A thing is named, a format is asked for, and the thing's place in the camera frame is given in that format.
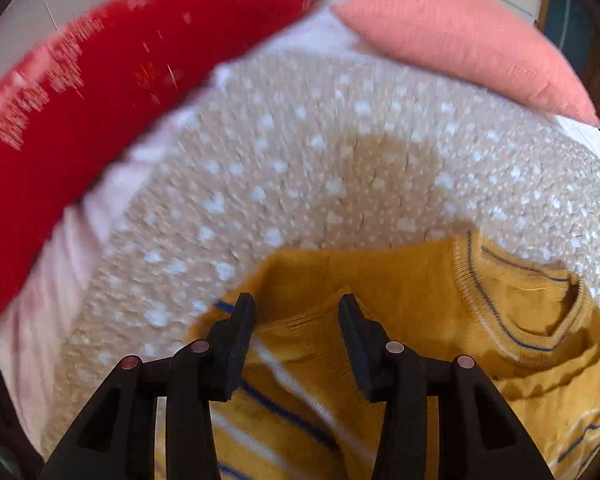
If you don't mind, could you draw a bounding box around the mustard striped knit sweater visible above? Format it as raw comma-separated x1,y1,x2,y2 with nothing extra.
152,230,600,480

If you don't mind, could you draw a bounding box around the beige dotted blanket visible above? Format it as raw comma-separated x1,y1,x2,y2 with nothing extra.
42,50,600,456

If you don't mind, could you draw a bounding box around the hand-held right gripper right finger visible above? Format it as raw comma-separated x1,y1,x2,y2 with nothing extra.
338,294,555,480

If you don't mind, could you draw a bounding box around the white bed sheet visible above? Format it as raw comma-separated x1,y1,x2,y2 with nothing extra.
0,0,600,453

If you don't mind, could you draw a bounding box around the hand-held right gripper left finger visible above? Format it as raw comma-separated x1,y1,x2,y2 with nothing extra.
41,293,256,480

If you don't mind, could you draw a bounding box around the pink knit pillow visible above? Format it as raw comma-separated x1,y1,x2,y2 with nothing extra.
331,0,600,128

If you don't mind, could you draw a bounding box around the red printed pillow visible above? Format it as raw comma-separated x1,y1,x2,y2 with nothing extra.
0,0,328,331

